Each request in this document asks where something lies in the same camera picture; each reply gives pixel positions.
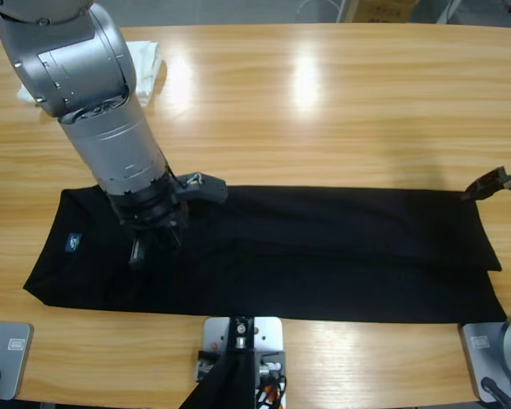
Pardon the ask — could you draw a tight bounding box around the black polo shirt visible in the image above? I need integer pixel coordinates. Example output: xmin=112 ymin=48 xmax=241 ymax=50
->
xmin=23 ymin=185 xmax=507 ymax=324

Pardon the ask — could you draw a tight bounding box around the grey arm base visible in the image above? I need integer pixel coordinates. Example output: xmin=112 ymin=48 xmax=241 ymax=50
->
xmin=0 ymin=321 xmax=34 ymax=401
xmin=458 ymin=314 xmax=511 ymax=404

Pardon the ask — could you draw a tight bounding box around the grey metal leg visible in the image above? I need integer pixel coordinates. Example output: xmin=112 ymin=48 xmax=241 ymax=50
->
xmin=433 ymin=0 xmax=463 ymax=25

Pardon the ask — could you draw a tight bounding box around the white folded garment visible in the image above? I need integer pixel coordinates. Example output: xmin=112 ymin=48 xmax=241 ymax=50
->
xmin=16 ymin=40 xmax=165 ymax=108

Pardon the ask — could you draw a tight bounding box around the brown cardboard box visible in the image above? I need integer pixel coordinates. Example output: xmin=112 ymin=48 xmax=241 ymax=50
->
xmin=348 ymin=0 xmax=418 ymax=22

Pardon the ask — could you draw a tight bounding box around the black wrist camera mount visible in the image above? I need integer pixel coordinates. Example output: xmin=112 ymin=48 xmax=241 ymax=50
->
xmin=173 ymin=171 xmax=230 ymax=205

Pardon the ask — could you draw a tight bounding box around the white mount block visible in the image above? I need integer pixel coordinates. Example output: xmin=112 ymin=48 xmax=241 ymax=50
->
xmin=195 ymin=315 xmax=287 ymax=409

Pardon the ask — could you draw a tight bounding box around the dark camera post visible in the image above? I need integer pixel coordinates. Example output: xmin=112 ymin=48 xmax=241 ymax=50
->
xmin=181 ymin=315 xmax=256 ymax=409

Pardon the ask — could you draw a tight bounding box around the orange black cable bundle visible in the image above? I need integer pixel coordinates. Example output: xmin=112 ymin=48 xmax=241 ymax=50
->
xmin=255 ymin=374 xmax=287 ymax=409

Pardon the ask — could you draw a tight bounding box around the white wire frame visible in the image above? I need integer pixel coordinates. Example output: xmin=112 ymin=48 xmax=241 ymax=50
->
xmin=296 ymin=0 xmax=346 ymax=22

